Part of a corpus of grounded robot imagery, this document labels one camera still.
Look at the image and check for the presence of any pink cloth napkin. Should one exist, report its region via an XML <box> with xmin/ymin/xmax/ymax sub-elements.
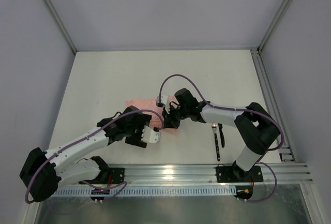
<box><xmin>126</xmin><ymin>98</ymin><xmax>163</xmax><ymax>128</ymax></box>

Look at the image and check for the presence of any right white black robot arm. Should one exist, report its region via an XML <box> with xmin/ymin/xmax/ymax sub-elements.
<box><xmin>156</xmin><ymin>88</ymin><xmax>281</xmax><ymax>183</ymax></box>

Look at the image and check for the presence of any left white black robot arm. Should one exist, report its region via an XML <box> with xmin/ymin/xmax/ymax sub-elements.
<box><xmin>19</xmin><ymin>106</ymin><xmax>159</xmax><ymax>204</ymax></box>

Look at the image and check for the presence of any left black controller board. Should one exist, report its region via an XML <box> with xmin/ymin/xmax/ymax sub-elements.
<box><xmin>90</xmin><ymin>189</ymin><xmax>110</xmax><ymax>204</ymax></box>

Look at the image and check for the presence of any black controller board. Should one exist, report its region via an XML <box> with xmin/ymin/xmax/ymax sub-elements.
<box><xmin>90</xmin><ymin>189</ymin><xmax>110</xmax><ymax>204</ymax></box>
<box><xmin>235</xmin><ymin>185</ymin><xmax>253</xmax><ymax>201</ymax></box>

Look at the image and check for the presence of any right black controller board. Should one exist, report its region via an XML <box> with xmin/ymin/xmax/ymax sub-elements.
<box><xmin>235</xmin><ymin>185</ymin><xmax>253</xmax><ymax>201</ymax></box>

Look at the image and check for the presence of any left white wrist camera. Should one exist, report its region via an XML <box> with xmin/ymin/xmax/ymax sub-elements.
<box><xmin>141</xmin><ymin>126</ymin><xmax>161</xmax><ymax>143</ymax></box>

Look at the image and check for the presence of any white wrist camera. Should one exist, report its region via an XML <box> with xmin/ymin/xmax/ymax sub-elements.
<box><xmin>156</xmin><ymin>95</ymin><xmax>170</xmax><ymax>117</ymax></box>
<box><xmin>141</xmin><ymin>126</ymin><xmax>161</xmax><ymax>143</ymax></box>

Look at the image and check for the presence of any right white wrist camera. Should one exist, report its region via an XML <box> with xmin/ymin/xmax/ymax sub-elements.
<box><xmin>156</xmin><ymin>95</ymin><xmax>170</xmax><ymax>117</ymax></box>

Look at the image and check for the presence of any black handled fork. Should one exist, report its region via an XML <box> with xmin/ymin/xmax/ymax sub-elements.
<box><xmin>211</xmin><ymin>123</ymin><xmax>220</xmax><ymax>161</ymax></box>

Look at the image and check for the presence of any black handled knife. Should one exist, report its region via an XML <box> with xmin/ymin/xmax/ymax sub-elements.
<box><xmin>218</xmin><ymin>123</ymin><xmax>225</xmax><ymax>148</ymax></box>

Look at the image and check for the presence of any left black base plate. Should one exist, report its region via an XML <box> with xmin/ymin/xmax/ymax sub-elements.
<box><xmin>86</xmin><ymin>167</ymin><xmax>125</xmax><ymax>185</ymax></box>

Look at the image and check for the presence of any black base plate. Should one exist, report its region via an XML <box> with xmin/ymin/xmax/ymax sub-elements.
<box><xmin>86</xmin><ymin>167</ymin><xmax>125</xmax><ymax>185</ymax></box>
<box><xmin>215</xmin><ymin>165</ymin><xmax>264</xmax><ymax>183</ymax></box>

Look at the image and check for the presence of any slotted grey cable duct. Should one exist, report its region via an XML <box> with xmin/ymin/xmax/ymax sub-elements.
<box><xmin>52</xmin><ymin>185</ymin><xmax>235</xmax><ymax>197</ymax></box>

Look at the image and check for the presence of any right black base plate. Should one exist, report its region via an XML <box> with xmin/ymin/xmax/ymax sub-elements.
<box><xmin>215</xmin><ymin>165</ymin><xmax>264</xmax><ymax>183</ymax></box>

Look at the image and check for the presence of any right aluminium side rail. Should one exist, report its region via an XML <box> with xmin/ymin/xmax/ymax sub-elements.
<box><xmin>250</xmin><ymin>49</ymin><xmax>296</xmax><ymax>163</ymax></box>

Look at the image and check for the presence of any left aluminium corner post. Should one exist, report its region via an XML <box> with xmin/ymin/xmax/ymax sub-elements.
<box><xmin>42</xmin><ymin>0</ymin><xmax>78</xmax><ymax>55</ymax></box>

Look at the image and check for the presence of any aluminium corner post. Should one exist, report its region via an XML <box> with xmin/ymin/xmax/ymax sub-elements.
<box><xmin>42</xmin><ymin>0</ymin><xmax>78</xmax><ymax>55</ymax></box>
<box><xmin>257</xmin><ymin>0</ymin><xmax>293</xmax><ymax>53</ymax></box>

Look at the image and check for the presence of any right aluminium corner post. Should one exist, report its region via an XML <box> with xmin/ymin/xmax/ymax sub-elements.
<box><xmin>257</xmin><ymin>0</ymin><xmax>293</xmax><ymax>53</ymax></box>

